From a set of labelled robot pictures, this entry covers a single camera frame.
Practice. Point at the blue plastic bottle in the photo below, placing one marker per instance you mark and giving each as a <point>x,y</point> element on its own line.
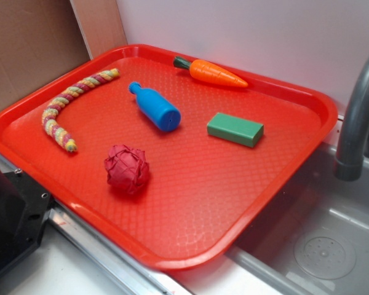
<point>164,115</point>

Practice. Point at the red plastic tray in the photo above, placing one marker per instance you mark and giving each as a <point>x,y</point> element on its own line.
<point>203,191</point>

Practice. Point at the green rectangular block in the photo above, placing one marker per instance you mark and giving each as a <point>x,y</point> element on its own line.
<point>235,129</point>

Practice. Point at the crumpled red paper ball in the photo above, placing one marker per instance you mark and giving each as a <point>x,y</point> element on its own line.
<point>127,168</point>

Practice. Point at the orange toy carrot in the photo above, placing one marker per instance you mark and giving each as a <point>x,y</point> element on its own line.
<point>208,72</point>

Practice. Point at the grey plastic sink basin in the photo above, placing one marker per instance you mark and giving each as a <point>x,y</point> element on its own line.
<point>313,238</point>

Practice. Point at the grey sink faucet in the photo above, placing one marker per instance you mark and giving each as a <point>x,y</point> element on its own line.
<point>353,144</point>

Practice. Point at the brown cardboard panel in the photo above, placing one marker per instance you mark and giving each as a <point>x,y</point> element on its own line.
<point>42,40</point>

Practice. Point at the multicoloured twisted rope toy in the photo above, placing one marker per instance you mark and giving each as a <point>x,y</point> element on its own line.
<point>58,103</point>

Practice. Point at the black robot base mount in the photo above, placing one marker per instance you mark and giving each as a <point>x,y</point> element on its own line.
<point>24,209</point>

